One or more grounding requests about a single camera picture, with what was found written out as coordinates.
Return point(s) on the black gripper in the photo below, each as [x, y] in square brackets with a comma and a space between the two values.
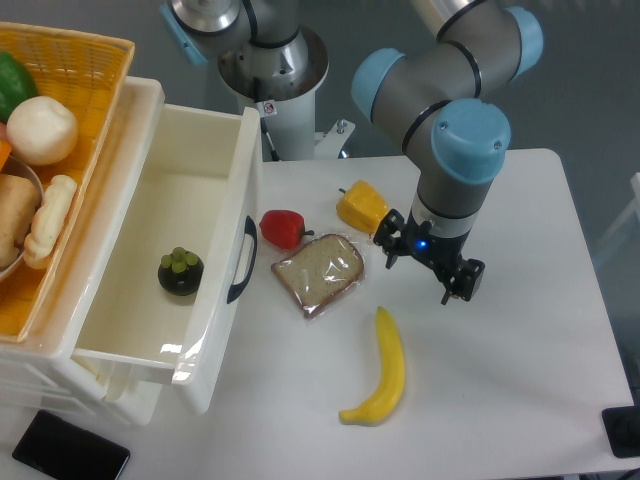
[435, 241]

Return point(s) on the white top drawer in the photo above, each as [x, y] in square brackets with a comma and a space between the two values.
[198, 190]

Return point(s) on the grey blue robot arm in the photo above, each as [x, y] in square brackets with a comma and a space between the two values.
[430, 106]

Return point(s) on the white drawer cabinet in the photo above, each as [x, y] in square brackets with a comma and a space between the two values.
[51, 369]

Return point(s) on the yellow bell pepper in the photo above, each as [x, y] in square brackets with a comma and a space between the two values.
[362, 207]

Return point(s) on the wrapped bread slice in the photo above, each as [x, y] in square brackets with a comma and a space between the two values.
[320, 272]

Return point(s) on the yellow banana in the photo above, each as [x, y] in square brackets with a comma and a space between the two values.
[383, 401]

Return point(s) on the red bell pepper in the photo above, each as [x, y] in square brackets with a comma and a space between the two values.
[284, 228]

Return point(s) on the dark purple mangosteen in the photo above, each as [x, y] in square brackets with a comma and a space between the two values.
[180, 272]

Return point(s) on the black device at edge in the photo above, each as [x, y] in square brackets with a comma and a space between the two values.
[622, 430]

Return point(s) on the cream twisted bread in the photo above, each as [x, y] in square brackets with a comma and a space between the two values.
[48, 221]

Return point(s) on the yellow woven basket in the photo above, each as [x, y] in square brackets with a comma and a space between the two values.
[86, 73]

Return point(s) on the white round bun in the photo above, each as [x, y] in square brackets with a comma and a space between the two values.
[42, 131]

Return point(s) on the brown bread roll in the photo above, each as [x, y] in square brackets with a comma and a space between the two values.
[19, 200]

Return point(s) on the black smartphone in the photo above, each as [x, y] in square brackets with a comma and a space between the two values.
[62, 450]

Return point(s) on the orange vegetable piece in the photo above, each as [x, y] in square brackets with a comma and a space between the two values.
[5, 151]

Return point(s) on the green bell pepper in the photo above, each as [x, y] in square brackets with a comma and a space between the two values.
[17, 85]

